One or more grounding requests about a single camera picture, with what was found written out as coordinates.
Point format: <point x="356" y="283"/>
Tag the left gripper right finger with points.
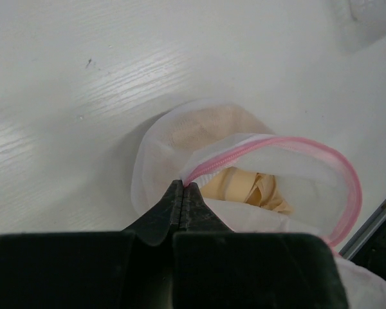
<point x="223" y="269"/>

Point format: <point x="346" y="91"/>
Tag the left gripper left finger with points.
<point x="89" y="269"/>

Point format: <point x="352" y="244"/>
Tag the white mesh laundry bag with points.
<point x="317" y="181"/>

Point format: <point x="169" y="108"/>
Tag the beige bra inside bag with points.
<point x="197" y="129"/>

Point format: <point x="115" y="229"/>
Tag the white plastic basket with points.
<point x="358" y="24"/>

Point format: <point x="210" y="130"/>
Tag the aluminium rail frame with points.
<point x="367" y="232"/>

